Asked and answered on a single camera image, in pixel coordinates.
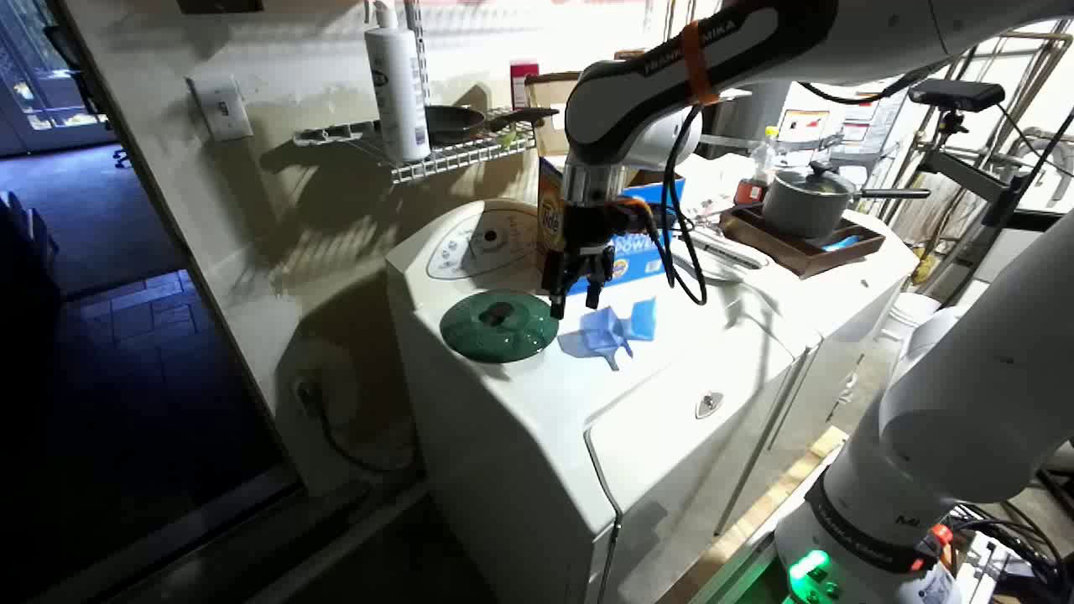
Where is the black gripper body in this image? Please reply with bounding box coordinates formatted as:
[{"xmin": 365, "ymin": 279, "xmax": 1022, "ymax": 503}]
[{"xmin": 552, "ymin": 164, "xmax": 632, "ymax": 267}]

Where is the blue plastic cup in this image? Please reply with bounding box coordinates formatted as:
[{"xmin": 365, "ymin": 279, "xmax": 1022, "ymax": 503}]
[
  {"xmin": 625, "ymin": 296, "xmax": 665, "ymax": 347},
  {"xmin": 576, "ymin": 305, "xmax": 637, "ymax": 372}
]

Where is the blue cardboard detergent box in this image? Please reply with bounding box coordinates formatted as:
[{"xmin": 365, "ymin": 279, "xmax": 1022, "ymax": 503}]
[{"xmin": 522, "ymin": 70, "xmax": 677, "ymax": 301}]

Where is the dark green round lid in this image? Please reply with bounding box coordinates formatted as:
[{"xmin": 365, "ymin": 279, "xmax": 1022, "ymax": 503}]
[{"xmin": 436, "ymin": 288, "xmax": 559, "ymax": 367}]

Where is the red small container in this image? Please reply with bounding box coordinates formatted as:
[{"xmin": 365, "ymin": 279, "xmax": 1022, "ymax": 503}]
[{"xmin": 507, "ymin": 62, "xmax": 544, "ymax": 116}]

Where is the white washing machine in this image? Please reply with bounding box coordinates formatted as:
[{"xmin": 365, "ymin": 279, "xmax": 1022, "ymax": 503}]
[{"xmin": 382, "ymin": 198, "xmax": 812, "ymax": 604}]

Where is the clear bottle with red label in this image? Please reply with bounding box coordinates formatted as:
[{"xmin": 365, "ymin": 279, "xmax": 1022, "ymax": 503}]
[{"xmin": 731, "ymin": 126, "xmax": 787, "ymax": 215}]

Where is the brown wooden tray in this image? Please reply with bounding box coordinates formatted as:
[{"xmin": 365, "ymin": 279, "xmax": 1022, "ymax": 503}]
[{"xmin": 719, "ymin": 205, "xmax": 888, "ymax": 282}]

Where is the tall white bottle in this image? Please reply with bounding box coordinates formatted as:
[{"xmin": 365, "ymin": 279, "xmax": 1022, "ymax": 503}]
[{"xmin": 363, "ymin": 0, "xmax": 436, "ymax": 168}]

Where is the green plastic clamp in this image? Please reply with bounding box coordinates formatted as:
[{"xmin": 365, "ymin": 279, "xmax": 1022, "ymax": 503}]
[{"xmin": 782, "ymin": 547, "xmax": 846, "ymax": 604}]

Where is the white wire shelf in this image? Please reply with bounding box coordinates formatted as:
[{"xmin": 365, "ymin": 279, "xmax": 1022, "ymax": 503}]
[{"xmin": 290, "ymin": 117, "xmax": 541, "ymax": 189}]

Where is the orange strap on arm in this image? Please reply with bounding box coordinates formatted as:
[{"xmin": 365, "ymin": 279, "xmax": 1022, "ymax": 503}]
[{"xmin": 673, "ymin": 17, "xmax": 720, "ymax": 110}]

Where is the grey pot with handle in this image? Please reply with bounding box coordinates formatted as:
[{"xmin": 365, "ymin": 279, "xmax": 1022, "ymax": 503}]
[{"xmin": 758, "ymin": 157, "xmax": 931, "ymax": 245}]

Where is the black wall power cord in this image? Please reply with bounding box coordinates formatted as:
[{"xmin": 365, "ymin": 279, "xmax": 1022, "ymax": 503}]
[{"xmin": 289, "ymin": 372, "xmax": 421, "ymax": 486}]

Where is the white wall outlet plate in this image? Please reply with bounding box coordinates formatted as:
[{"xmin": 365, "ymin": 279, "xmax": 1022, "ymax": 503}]
[{"xmin": 184, "ymin": 75, "xmax": 259, "ymax": 146}]

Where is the black camera on stand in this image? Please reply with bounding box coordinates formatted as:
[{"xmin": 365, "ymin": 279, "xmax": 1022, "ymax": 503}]
[{"xmin": 907, "ymin": 79, "xmax": 1074, "ymax": 310}]

